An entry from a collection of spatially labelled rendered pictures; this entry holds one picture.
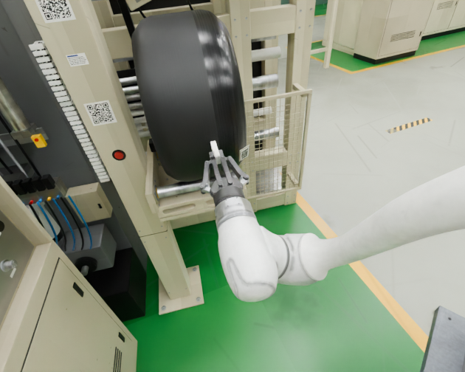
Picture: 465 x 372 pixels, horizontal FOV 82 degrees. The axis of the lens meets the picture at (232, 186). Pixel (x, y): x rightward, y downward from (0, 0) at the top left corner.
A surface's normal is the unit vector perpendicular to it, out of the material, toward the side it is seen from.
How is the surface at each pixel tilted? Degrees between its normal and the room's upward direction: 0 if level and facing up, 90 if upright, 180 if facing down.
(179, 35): 29
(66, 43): 90
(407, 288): 0
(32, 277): 0
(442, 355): 0
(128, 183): 90
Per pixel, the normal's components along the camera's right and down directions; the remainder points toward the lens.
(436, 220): -0.70, 0.48
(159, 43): 0.05, -0.29
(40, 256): -0.08, -0.76
